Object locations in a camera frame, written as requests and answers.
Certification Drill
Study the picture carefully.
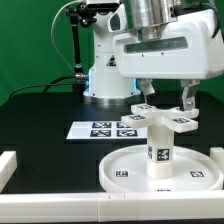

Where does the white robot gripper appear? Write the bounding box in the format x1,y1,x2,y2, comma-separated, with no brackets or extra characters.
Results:
113,10,224,111

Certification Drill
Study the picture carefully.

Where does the white right fence block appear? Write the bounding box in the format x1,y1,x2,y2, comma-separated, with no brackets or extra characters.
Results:
210,147,224,177

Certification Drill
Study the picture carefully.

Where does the white cross-shaped table base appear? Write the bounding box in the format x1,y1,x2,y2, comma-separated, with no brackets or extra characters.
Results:
121,104,199,133

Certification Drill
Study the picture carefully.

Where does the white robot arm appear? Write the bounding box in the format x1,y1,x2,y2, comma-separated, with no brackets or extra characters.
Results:
84,0,224,110

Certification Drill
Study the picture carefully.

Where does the grey cable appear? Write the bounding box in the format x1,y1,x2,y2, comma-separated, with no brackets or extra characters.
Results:
50,0,88,75

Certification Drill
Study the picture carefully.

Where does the white front fence bar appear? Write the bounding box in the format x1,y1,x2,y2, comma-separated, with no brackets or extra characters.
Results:
0,190,224,223

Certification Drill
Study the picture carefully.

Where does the white fence block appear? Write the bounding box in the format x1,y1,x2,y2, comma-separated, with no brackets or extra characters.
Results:
210,147,224,177
0,151,17,193

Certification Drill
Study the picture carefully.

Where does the white left fence block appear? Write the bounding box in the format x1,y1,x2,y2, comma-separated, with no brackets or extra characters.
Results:
0,151,17,193

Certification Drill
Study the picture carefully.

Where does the white round table top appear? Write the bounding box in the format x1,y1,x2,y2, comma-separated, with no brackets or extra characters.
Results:
99,145,224,193

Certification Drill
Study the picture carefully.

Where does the white marker tag sheet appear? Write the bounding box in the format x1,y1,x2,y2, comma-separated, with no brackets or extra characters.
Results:
66,121,147,140

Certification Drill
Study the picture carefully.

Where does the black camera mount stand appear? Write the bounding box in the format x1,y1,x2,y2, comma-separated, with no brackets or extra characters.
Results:
66,3,96,91

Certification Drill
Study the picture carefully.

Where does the black cable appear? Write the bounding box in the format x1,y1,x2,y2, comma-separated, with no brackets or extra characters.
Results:
7,75,88,101

